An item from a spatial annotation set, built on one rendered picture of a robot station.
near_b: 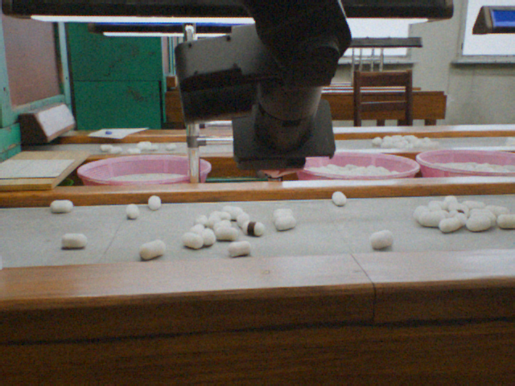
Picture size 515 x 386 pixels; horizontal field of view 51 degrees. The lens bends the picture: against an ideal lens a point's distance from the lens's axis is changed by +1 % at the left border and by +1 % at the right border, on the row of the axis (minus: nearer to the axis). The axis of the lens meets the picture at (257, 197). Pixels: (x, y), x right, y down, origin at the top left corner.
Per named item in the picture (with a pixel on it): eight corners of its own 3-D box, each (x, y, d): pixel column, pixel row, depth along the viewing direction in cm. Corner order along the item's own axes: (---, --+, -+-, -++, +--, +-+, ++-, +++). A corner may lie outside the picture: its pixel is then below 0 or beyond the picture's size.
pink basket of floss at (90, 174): (237, 209, 113) (237, 165, 110) (133, 240, 94) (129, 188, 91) (158, 189, 130) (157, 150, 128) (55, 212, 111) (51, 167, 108)
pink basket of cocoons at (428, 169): (573, 217, 108) (580, 170, 105) (444, 220, 105) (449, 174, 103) (500, 186, 133) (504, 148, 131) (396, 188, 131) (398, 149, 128)
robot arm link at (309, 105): (339, 75, 42) (321, 20, 45) (254, 87, 42) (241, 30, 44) (324, 122, 49) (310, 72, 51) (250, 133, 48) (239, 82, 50)
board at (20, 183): (51, 190, 92) (51, 183, 92) (-40, 192, 91) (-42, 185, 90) (90, 155, 124) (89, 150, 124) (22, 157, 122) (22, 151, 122)
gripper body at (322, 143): (230, 112, 56) (231, 67, 49) (325, 108, 57) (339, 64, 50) (233, 166, 53) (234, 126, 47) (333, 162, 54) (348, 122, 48)
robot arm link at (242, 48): (346, 41, 36) (315, -47, 40) (178, 63, 35) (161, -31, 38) (319, 137, 47) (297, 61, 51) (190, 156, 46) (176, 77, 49)
